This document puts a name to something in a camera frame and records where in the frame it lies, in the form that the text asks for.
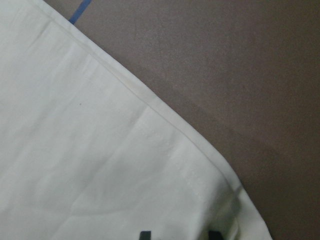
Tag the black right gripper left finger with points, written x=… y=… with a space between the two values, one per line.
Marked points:
x=145 y=235

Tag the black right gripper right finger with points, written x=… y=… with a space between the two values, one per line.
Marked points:
x=215 y=235

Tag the cream cat print t-shirt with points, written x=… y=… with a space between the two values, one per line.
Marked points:
x=88 y=152

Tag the brown paper table cover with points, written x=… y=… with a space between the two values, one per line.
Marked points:
x=246 y=75

